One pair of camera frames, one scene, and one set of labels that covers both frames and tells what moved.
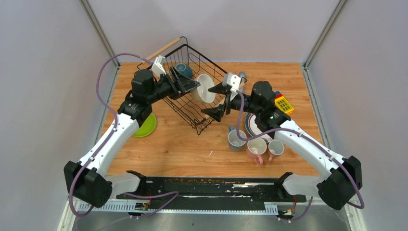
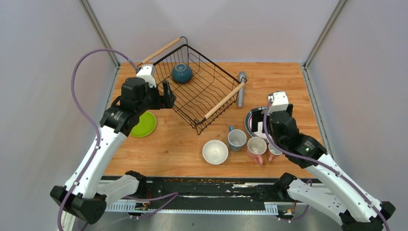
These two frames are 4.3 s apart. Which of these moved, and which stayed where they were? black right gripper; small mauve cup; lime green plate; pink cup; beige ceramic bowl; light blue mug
Moved: beige ceramic bowl; black right gripper
Stayed: light blue mug; small mauve cup; lime green plate; pink cup
